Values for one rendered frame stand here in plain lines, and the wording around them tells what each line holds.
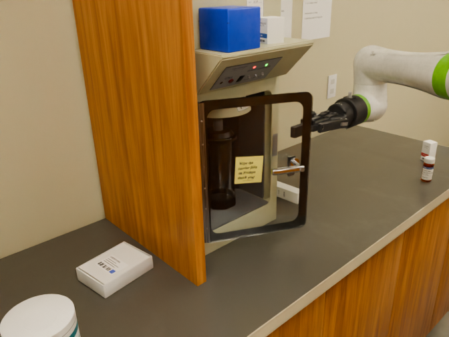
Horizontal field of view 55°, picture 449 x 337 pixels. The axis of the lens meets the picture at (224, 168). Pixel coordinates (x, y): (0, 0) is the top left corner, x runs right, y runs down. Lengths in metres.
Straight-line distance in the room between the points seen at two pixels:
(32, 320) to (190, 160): 0.44
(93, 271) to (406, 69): 0.97
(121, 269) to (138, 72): 0.50
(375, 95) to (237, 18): 0.60
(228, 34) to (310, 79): 1.19
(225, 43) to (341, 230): 0.71
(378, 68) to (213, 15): 0.56
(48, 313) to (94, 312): 0.23
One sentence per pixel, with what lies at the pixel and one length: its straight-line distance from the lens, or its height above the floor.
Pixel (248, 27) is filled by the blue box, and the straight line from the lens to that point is 1.00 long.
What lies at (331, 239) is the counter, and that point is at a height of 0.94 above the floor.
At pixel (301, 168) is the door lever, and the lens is 1.14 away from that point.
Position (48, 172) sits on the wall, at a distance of 1.40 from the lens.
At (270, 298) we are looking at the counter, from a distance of 1.11.
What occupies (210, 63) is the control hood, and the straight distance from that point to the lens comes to 0.97.
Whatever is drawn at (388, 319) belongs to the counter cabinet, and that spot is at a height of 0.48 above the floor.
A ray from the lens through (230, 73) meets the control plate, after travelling 1.02.
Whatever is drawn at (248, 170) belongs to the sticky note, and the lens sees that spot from 1.14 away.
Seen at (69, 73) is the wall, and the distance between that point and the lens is 1.36.
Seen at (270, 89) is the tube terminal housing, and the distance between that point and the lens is 1.24.
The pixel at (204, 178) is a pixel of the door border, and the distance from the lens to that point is 1.12.
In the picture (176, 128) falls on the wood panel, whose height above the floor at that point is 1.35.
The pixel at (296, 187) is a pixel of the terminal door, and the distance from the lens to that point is 1.22.
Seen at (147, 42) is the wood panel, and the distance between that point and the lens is 1.01.
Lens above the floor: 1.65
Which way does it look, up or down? 23 degrees down
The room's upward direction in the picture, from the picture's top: 2 degrees counter-clockwise
